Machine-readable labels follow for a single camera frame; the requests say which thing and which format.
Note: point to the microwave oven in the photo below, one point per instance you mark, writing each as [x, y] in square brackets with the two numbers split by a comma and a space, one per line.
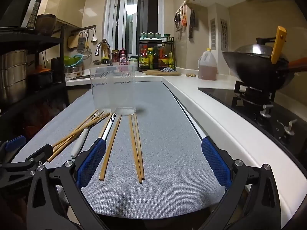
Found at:
[21, 14]

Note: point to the hanging kitchen knife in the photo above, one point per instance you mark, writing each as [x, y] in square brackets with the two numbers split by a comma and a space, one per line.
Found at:
[192, 24]

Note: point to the white jar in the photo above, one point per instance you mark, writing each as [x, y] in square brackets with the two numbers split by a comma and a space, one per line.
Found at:
[134, 61]

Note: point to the plastic oil jug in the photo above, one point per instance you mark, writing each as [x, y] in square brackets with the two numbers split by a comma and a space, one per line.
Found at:
[207, 66]

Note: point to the red jar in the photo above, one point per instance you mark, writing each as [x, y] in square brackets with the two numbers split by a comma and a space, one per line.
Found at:
[115, 56]

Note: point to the yellow handled spatula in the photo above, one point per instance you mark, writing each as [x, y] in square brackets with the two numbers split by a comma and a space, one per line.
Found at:
[278, 44]

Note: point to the large steel pot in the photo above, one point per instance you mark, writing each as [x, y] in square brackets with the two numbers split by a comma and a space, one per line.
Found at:
[13, 76]

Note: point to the chrome kitchen faucet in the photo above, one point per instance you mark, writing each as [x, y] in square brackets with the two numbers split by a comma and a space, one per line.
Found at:
[103, 50]

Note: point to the grey table mat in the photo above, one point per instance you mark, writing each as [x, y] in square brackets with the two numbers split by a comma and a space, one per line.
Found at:
[178, 179]

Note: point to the green colander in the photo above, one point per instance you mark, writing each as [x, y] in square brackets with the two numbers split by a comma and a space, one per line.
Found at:
[73, 61]

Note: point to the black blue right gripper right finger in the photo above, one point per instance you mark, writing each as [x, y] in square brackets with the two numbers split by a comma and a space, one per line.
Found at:
[262, 209]

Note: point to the pink dish soap bottle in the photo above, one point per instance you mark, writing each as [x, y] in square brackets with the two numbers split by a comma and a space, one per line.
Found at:
[123, 60]

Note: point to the blue checked cloth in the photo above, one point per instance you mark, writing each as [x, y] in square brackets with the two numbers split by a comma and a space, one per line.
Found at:
[167, 69]

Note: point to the black shelf rack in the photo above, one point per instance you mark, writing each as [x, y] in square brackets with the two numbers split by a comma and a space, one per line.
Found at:
[34, 44]

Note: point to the steel wok lid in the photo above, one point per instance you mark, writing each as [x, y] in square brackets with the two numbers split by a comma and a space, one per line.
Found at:
[259, 51]

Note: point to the black wok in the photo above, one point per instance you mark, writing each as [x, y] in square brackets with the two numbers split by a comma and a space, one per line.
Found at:
[258, 72]

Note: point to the ginger pieces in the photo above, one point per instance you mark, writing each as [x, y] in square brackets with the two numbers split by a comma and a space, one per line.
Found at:
[191, 75]

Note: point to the round wooden cutting board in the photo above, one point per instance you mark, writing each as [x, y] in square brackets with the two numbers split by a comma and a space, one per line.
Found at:
[160, 73]

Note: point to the white handled fork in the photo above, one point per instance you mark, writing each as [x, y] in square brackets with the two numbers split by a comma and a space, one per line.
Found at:
[80, 142]

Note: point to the hanging white ladle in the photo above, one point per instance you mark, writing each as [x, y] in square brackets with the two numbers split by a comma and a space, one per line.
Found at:
[94, 38]

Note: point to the black gas stove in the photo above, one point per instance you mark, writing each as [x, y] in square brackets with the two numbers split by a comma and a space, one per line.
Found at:
[258, 108]

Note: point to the hanging metal grater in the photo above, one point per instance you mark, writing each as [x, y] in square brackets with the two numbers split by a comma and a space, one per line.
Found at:
[81, 42]

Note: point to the dark bowl on shelf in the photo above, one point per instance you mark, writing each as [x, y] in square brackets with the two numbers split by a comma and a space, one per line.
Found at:
[45, 24]

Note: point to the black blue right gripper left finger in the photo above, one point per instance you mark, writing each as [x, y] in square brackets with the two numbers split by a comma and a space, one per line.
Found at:
[44, 209]

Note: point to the black spice rack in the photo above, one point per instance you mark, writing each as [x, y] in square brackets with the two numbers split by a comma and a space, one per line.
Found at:
[156, 52]

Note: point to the clear plastic container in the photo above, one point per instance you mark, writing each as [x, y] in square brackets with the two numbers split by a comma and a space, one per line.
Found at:
[113, 88]

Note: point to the hanging utensil set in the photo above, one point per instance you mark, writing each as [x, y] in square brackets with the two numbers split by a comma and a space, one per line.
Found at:
[180, 18]

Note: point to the white patterned ceramic spoon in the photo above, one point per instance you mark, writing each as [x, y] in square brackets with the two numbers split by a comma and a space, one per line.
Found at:
[108, 128]

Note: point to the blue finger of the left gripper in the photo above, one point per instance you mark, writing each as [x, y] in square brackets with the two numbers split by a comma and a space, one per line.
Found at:
[15, 143]

